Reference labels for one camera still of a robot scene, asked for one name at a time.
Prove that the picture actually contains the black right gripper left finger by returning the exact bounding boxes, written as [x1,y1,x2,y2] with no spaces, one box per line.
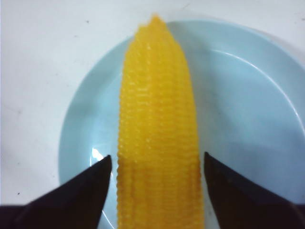
[0,156,112,229]

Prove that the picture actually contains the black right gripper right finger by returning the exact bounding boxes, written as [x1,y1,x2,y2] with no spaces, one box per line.
[203,152,305,229]

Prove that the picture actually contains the yellow corn cob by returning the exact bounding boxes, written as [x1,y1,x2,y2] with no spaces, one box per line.
[117,15,204,229]

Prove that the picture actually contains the light blue round plate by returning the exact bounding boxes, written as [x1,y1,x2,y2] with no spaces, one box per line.
[59,20,305,229]

